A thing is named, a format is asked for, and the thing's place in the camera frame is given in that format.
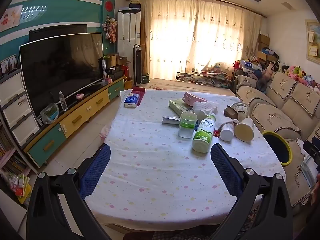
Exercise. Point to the pink plastic bag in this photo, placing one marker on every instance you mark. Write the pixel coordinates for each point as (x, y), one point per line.
(104, 133)

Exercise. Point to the clear water bottle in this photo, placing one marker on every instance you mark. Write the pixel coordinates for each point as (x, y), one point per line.
(63, 102)

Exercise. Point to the wall poster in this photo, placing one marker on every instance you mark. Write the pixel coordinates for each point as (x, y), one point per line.
(10, 17)

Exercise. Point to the yellow bucket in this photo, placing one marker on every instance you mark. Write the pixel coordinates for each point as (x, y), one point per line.
(128, 84)

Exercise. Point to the beige paper cup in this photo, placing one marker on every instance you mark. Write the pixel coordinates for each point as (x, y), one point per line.
(243, 130)

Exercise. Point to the clear plastic bag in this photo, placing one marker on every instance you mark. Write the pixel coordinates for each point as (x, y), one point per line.
(50, 112)

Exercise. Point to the pale green white box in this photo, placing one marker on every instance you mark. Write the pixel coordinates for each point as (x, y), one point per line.
(176, 105)

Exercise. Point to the white foam wrap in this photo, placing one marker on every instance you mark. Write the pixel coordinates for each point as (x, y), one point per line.
(202, 111)

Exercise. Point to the stack of cardboard boxes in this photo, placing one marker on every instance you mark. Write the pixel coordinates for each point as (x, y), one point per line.
(263, 43)

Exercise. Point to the small black television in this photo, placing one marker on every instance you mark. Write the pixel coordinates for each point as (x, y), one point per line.
(57, 31)

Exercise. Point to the white standing air conditioner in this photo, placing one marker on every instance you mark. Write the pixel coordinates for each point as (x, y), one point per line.
(128, 30)

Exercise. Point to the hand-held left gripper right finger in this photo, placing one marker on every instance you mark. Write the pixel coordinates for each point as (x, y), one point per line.
(225, 165)

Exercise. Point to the hanging flower decoration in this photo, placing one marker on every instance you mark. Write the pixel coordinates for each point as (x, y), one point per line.
(110, 28)

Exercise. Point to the clear cup with green band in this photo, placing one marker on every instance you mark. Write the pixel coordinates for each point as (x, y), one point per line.
(187, 127)

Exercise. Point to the red round wall ornament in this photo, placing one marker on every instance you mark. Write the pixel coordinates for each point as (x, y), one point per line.
(108, 5)

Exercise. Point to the large curved television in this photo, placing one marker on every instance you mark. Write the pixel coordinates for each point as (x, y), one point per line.
(60, 72)

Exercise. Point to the small white bottle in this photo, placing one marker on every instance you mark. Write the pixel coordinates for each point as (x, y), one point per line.
(227, 131)

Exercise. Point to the pink box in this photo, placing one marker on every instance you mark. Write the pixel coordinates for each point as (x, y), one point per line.
(191, 97)

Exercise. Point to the white paper sheets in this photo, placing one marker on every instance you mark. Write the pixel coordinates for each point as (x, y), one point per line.
(308, 170)

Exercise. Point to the blue tissue pack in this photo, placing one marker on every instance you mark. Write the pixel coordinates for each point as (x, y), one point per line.
(131, 101)

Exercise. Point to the silver blue wrapper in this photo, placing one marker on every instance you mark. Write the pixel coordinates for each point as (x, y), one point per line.
(170, 120)

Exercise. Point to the yellow rimmed trash bin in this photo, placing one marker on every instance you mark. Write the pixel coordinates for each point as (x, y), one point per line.
(277, 147)

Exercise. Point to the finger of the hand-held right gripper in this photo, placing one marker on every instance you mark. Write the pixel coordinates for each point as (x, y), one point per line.
(312, 150)

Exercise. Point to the framed wall picture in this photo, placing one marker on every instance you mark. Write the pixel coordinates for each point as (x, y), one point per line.
(312, 40)

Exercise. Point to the beige sofa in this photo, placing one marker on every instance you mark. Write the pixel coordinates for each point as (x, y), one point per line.
(280, 105)

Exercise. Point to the white drawer unit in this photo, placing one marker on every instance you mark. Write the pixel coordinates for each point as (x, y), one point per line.
(17, 110)

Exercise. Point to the row of plush toys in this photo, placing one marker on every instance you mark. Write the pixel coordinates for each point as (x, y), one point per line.
(300, 75)

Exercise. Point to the floral white tablecloth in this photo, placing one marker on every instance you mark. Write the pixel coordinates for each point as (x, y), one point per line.
(150, 167)

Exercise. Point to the dark green box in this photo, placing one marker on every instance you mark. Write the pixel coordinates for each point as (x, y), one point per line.
(145, 78)

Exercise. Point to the small pink case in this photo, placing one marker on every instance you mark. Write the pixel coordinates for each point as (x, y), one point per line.
(80, 96)

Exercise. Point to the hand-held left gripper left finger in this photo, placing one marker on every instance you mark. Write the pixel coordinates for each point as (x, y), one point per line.
(96, 170)

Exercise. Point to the black tower fan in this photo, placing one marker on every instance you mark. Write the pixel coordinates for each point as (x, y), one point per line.
(137, 65)

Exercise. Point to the green white drink bottle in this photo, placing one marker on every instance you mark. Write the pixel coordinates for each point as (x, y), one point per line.
(203, 135)

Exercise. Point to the white paper bowl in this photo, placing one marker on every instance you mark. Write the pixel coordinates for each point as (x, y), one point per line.
(241, 110)

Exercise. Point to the pile of children's books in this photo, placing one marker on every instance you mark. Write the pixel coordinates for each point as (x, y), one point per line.
(12, 170)

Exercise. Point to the pile of toys and bags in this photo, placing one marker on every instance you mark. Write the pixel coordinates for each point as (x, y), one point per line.
(252, 67)

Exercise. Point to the wall photo print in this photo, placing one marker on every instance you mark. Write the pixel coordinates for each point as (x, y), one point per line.
(8, 65)

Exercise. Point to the beige padded mat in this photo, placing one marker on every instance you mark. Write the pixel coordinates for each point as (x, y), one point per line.
(175, 85)

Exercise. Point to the boxes on television cabinet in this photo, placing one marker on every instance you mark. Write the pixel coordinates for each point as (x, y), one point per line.
(115, 66)

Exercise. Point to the flat red box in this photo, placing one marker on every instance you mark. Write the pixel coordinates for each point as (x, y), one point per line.
(140, 92)

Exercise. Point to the brown wrapper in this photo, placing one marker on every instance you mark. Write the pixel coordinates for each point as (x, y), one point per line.
(231, 112)

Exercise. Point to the cream embroidered curtain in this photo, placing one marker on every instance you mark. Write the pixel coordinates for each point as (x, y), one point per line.
(200, 42)

